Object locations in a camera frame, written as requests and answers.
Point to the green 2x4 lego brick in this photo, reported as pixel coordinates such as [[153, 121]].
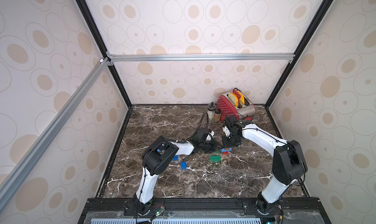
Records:
[[215, 158]]

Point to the horizontal aluminium rail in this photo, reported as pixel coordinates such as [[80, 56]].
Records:
[[200, 57]]

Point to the brown spice jar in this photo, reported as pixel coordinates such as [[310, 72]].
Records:
[[217, 115]]

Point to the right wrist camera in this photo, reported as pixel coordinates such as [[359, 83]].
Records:
[[226, 131]]

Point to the glass jar with black lid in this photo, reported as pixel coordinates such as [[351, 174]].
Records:
[[211, 107]]

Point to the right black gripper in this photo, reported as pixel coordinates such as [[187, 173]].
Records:
[[228, 140]]

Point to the yellow toy slice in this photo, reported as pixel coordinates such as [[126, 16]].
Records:
[[239, 96]]

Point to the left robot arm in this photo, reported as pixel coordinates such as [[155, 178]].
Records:
[[158, 157]]

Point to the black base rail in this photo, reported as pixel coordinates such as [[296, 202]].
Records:
[[204, 211]]

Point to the red polka dot toaster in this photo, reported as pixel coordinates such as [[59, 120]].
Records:
[[248, 110]]

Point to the left diagonal aluminium rail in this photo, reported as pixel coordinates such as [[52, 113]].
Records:
[[31, 158]]

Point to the toy bread slice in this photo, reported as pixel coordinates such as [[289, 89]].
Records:
[[233, 99]]

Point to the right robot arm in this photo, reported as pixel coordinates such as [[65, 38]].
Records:
[[288, 160]]

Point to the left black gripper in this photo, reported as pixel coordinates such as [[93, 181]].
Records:
[[213, 147]]

